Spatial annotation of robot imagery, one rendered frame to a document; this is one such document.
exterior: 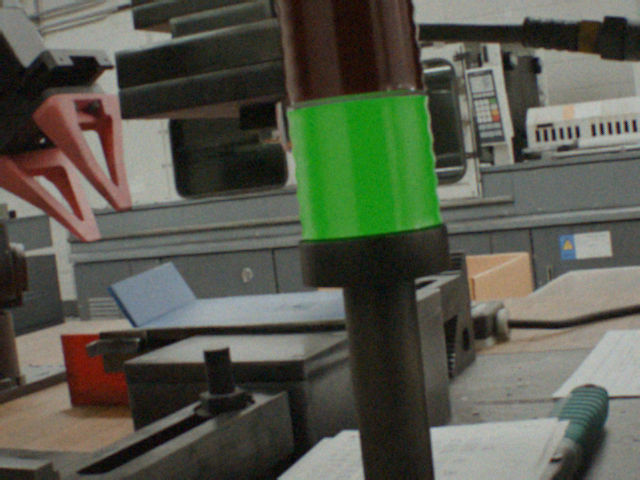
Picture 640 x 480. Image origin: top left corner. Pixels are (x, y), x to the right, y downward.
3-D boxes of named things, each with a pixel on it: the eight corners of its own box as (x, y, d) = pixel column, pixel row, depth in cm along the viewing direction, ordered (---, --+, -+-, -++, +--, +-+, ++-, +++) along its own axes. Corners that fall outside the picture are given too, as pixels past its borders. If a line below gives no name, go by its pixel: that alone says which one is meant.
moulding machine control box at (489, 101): (472, 147, 500) (462, 70, 497) (486, 145, 520) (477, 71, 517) (507, 143, 491) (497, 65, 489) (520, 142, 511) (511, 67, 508)
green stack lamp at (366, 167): (335, 227, 30) (321, 113, 30) (460, 216, 28) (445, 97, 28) (276, 243, 27) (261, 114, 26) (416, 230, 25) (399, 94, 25)
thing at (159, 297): (174, 307, 66) (167, 262, 66) (397, 293, 60) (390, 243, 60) (115, 334, 60) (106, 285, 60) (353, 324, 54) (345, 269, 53)
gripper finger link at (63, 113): (114, 193, 58) (35, 68, 59) (44, 264, 61) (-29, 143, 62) (178, 182, 64) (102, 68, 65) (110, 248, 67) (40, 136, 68)
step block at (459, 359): (442, 361, 83) (431, 253, 83) (476, 359, 82) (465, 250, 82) (416, 380, 78) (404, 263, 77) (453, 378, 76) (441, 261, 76)
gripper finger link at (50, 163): (108, 200, 58) (29, 75, 59) (39, 269, 61) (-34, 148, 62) (172, 188, 64) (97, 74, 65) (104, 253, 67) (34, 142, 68)
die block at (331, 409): (311, 421, 69) (297, 313, 68) (452, 419, 64) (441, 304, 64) (148, 523, 50) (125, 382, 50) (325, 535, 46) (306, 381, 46)
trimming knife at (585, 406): (611, 419, 59) (561, 416, 60) (612, 380, 59) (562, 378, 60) (558, 530, 43) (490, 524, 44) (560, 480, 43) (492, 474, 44)
